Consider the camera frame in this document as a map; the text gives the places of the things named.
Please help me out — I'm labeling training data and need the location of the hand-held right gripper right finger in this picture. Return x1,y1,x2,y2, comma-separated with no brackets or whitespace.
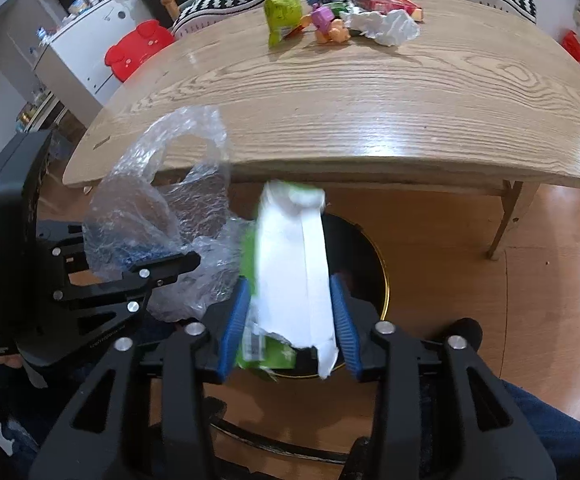
329,274,557,480

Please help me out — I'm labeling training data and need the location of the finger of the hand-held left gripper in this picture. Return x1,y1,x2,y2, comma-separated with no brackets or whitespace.
52,252,202,346
40,221,176,276

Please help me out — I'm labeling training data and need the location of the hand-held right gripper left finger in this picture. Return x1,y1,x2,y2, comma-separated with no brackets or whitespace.
30,277,251,480

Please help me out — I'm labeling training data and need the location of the black bin with gold rim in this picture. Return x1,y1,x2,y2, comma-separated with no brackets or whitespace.
200,212,391,466

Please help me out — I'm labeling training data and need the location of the clear plastic bag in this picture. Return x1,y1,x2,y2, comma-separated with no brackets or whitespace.
82,106,251,323

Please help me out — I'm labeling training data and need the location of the white and green carton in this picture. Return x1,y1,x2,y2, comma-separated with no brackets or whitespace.
235,180,343,381

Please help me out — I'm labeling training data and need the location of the green snack packet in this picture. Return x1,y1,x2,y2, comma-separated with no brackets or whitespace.
263,0,305,50

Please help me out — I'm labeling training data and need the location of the white wrapper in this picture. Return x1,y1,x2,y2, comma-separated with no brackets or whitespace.
345,9,421,47

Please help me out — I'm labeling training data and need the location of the person's black sock foot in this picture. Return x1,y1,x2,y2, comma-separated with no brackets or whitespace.
442,317,486,356

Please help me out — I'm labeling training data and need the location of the white shelf rack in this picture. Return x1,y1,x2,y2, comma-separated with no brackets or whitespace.
15,87,71,136

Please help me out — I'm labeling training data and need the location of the white cabinet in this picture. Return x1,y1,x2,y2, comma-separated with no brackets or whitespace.
32,0,141,111

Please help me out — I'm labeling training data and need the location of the red plastic stool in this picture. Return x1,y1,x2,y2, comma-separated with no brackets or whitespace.
104,20,176,81

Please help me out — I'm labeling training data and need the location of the person's right leg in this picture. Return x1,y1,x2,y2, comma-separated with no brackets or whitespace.
500,380,580,480

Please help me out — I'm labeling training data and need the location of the pink and orange toy figure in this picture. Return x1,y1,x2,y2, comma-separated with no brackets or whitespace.
310,4,351,45

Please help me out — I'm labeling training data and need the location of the red snack packet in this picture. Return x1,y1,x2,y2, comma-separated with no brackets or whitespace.
352,0,426,23

